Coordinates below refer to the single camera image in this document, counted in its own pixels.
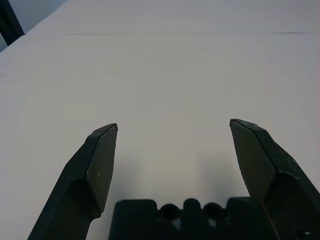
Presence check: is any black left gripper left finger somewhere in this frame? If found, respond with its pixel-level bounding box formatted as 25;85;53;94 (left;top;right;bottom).
27;123;118;240

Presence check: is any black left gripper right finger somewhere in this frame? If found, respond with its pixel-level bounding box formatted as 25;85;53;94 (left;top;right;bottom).
229;118;320;240

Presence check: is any black framed side table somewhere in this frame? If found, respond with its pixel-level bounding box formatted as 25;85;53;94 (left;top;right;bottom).
0;0;25;46

